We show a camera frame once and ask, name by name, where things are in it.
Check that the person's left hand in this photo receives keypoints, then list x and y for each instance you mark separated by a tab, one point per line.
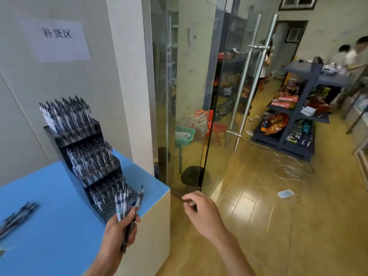
115	238

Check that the person's right hand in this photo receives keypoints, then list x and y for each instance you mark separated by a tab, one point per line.
207	218

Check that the row of black pens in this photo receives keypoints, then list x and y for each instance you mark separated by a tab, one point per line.
89	160
106	195
63	114

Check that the black tiered pen display stand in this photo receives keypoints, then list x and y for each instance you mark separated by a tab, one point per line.
77	183

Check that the pile of black pens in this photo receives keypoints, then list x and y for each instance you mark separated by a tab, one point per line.
17	218

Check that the black round object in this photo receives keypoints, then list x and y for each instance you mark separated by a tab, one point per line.
192	175

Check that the frameless glass swing door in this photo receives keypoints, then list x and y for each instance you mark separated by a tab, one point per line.
221	169

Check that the blue table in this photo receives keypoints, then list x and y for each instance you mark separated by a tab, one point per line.
57	227

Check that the dark blue bag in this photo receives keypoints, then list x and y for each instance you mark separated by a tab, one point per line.
156	171

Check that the green plastic basket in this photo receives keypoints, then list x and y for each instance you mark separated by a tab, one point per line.
184	140

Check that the white paper scrap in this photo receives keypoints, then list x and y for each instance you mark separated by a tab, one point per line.
286	194

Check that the pile of colourful snack packets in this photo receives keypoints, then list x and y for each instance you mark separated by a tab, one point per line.
274	123

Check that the steel framed glass partition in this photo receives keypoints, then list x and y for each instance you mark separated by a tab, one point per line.
187	83

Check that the dark goods shelf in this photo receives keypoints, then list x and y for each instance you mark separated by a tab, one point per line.
296	112

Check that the white paper sign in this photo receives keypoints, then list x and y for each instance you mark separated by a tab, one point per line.
57	48

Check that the small dark framed window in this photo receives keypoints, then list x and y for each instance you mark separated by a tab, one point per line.
299	1

